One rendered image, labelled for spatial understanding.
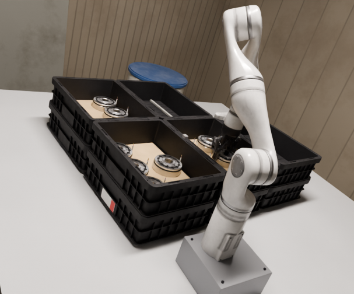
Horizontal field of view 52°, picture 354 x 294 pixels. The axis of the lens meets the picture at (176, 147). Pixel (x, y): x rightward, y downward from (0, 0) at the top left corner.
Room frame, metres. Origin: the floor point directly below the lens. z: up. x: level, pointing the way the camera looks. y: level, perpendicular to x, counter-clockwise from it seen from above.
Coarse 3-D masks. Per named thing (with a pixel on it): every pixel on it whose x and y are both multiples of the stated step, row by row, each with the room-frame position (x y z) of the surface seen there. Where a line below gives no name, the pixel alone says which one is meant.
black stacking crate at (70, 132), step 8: (56, 112) 1.33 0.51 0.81; (56, 120) 1.35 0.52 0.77; (64, 120) 1.27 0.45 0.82; (56, 128) 1.34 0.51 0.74; (64, 128) 1.29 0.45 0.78; (56, 136) 1.31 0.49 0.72; (64, 136) 1.26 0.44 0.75; (72, 136) 1.20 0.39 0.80; (64, 144) 1.25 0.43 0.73; (72, 144) 1.21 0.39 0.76; (80, 144) 1.15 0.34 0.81; (72, 152) 1.20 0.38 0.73; (80, 152) 1.16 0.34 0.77; (80, 160) 1.15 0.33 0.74; (88, 160) 1.14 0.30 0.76; (80, 168) 1.14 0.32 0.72
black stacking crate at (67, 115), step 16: (64, 80) 1.43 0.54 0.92; (80, 80) 1.48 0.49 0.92; (96, 80) 1.53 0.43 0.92; (80, 96) 1.49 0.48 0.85; (112, 96) 1.58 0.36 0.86; (128, 96) 1.48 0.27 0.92; (64, 112) 1.29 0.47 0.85; (128, 112) 1.46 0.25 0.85; (144, 112) 1.39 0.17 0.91; (80, 128) 1.17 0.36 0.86
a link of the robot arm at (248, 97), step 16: (240, 80) 0.95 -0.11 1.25; (256, 80) 0.95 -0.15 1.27; (240, 96) 0.92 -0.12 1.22; (256, 96) 0.92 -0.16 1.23; (240, 112) 0.92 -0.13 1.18; (256, 112) 0.90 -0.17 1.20; (256, 128) 0.89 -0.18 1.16; (256, 144) 0.89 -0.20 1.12; (272, 144) 0.86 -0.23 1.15; (272, 160) 0.82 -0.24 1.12; (272, 176) 0.81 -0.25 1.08
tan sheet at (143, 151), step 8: (136, 144) 1.24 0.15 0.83; (144, 144) 1.26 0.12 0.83; (152, 144) 1.28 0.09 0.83; (136, 152) 1.18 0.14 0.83; (144, 152) 1.20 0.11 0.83; (152, 152) 1.22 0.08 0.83; (160, 152) 1.24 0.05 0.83; (144, 160) 1.14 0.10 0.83; (152, 160) 1.16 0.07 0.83; (152, 168) 1.10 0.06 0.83; (152, 176) 1.05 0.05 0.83; (160, 176) 1.07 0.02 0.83; (184, 176) 1.12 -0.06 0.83
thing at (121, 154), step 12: (96, 120) 1.13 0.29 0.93; (108, 120) 1.16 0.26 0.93; (120, 120) 1.19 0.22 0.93; (132, 120) 1.22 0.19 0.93; (144, 120) 1.26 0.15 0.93; (156, 120) 1.29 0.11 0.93; (96, 132) 1.08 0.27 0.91; (108, 144) 1.02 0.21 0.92; (120, 156) 0.96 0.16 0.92; (204, 156) 1.12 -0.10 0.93; (132, 168) 0.91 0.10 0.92; (216, 168) 1.06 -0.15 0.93; (144, 180) 0.86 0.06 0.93; (180, 180) 0.91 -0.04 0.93; (192, 180) 0.94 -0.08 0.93; (204, 180) 0.97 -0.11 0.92; (216, 180) 1.01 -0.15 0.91; (156, 192) 0.85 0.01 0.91
